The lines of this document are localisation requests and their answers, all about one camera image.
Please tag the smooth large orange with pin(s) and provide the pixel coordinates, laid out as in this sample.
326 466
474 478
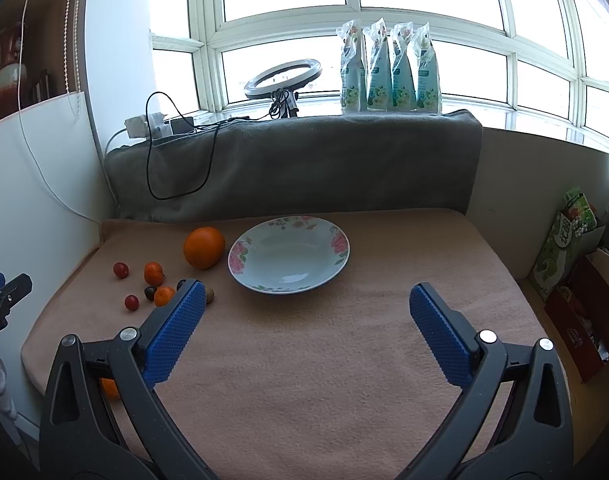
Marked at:
204 247

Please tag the cherry tomato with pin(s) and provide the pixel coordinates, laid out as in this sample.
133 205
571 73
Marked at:
121 270
131 302

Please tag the ring light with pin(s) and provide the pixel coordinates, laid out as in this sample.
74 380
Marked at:
281 85

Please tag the black power adapter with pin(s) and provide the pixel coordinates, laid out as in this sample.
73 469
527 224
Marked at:
182 125

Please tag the white power strip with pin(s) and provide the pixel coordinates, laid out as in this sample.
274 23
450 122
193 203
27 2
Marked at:
152 126

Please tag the beige blanket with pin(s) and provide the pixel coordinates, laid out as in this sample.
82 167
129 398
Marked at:
334 383

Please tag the floral white plate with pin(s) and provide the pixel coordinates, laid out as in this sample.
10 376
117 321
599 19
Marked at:
289 255

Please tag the brown cardboard box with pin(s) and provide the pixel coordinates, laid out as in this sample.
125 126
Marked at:
579 310

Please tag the red round vase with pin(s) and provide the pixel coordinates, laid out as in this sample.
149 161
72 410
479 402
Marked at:
12 71

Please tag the grey blanket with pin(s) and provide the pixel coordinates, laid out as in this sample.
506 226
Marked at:
298 165

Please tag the speckled large orange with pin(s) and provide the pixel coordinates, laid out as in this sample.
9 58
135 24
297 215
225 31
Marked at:
110 389

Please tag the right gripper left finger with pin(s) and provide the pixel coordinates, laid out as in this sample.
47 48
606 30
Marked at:
83 435

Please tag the window frame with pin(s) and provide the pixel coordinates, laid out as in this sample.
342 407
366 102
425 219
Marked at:
516 60

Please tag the small mandarin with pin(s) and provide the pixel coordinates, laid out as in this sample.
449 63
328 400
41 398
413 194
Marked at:
163 295
153 274

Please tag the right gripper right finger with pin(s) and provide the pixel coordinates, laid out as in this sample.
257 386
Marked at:
512 419

